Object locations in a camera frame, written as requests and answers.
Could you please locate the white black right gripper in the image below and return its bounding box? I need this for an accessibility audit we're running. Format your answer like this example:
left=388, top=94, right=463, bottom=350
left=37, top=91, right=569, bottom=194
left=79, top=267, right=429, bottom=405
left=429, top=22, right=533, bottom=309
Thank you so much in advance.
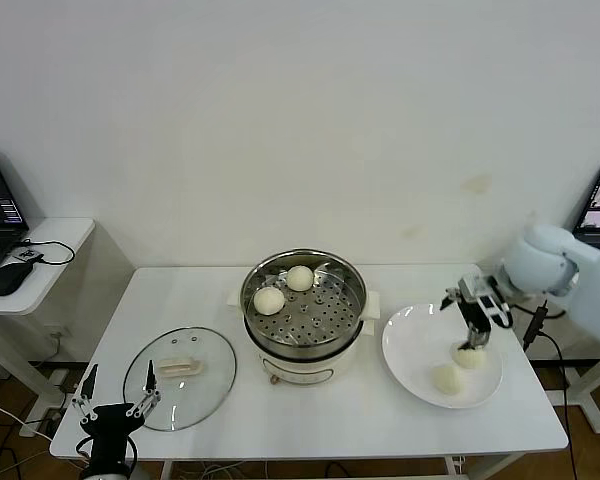
left=439, top=273, right=512, bottom=352

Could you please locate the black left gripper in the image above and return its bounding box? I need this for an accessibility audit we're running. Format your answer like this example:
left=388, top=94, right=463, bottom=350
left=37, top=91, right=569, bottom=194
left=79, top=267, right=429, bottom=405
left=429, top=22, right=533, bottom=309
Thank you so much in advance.
left=71, top=360, right=162, bottom=469

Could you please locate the white steamed baozi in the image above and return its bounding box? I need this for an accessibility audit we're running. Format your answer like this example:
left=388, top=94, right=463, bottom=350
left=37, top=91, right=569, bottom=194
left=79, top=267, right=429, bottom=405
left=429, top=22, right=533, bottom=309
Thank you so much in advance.
left=253, top=286, right=286, bottom=316
left=285, top=265, right=314, bottom=292
left=432, top=364, right=466, bottom=396
left=452, top=345, right=489, bottom=370

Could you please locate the glass lid with cream handle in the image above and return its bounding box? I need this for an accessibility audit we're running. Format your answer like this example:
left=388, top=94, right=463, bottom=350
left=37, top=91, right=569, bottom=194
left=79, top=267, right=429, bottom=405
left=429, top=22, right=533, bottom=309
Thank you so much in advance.
left=123, top=326, right=238, bottom=432

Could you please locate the stainless steel steamer basket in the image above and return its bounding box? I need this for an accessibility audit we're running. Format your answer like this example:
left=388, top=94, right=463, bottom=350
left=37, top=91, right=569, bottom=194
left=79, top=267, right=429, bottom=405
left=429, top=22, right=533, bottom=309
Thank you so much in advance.
left=240, top=248, right=369, bottom=349

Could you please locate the white round plate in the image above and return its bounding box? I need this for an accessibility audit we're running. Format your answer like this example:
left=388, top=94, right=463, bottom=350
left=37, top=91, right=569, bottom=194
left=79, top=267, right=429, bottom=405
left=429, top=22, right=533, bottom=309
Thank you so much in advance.
left=381, top=303, right=505, bottom=410

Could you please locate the black computer mouse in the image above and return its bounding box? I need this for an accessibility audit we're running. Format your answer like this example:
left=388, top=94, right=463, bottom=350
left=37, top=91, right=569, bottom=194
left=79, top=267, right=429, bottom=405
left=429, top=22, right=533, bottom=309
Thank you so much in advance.
left=0, top=260, right=35, bottom=296

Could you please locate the white side table with mouse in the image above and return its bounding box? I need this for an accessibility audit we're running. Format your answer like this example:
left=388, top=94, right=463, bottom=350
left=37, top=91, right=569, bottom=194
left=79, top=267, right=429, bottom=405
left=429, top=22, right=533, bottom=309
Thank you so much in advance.
left=0, top=217, right=97, bottom=401

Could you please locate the cream electric cooker pot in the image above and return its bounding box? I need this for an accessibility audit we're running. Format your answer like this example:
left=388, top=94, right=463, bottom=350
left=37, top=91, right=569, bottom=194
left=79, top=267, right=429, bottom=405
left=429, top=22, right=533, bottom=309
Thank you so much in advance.
left=225, top=289, right=382, bottom=387

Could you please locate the black cable with adapter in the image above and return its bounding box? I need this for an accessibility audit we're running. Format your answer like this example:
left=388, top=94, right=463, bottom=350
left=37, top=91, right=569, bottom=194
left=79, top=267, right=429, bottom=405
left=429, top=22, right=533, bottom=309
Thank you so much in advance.
left=522, top=299, right=581, bottom=480

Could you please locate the white floor cable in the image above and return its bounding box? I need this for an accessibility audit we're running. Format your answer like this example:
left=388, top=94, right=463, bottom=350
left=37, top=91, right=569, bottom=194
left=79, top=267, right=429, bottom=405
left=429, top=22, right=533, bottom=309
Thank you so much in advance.
left=0, top=392, right=56, bottom=442

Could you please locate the white cable bundle under table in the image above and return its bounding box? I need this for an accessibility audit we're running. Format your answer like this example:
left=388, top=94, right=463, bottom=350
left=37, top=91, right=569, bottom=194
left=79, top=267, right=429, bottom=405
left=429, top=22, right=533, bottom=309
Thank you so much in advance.
left=179, top=462, right=246, bottom=480

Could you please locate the thin black usb cable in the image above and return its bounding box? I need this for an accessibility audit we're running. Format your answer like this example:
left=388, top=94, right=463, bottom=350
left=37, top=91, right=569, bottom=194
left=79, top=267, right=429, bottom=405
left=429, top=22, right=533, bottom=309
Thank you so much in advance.
left=17, top=238, right=76, bottom=266

